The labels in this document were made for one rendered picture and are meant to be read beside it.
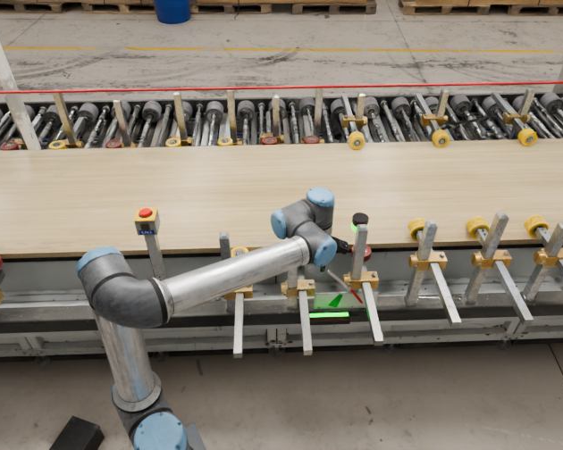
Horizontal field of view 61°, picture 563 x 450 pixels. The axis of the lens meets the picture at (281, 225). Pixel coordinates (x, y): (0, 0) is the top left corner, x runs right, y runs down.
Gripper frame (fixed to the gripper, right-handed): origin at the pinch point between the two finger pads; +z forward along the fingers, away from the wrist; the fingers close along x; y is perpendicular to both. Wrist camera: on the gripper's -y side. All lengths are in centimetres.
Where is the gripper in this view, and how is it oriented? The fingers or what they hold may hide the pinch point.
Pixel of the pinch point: (321, 272)
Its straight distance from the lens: 177.1
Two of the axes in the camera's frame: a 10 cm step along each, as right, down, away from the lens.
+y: -10.0, 0.3, -0.3
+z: 0.0, 7.5, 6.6
